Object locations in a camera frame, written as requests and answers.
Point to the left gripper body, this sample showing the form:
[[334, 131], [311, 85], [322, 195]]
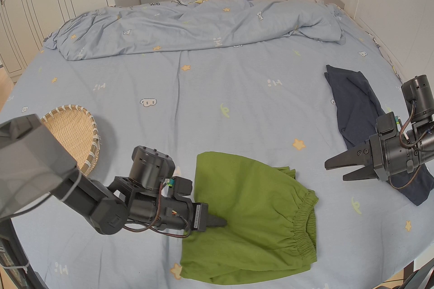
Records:
[[159, 211]]

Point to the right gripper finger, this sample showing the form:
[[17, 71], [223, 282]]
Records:
[[356, 157], [364, 173]]

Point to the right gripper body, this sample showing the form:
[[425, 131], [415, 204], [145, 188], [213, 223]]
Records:
[[396, 155]]

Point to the green shorts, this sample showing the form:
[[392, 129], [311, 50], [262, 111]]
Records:
[[257, 213]]

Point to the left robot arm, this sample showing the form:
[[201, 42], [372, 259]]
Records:
[[30, 159]]

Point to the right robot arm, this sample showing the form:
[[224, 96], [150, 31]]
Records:
[[418, 94]]

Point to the dark blue garment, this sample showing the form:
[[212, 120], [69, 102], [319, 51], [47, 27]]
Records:
[[356, 104]]

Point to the round woven basket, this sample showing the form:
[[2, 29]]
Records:
[[74, 132]]

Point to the bed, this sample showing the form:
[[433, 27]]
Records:
[[220, 77]]

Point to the pale blue quilt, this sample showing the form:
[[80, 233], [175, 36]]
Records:
[[190, 28]]

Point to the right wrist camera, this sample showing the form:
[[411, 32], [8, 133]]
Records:
[[386, 125]]

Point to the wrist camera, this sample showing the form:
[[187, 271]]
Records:
[[181, 186], [386, 125]]

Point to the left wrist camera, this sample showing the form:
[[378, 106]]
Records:
[[181, 186]]

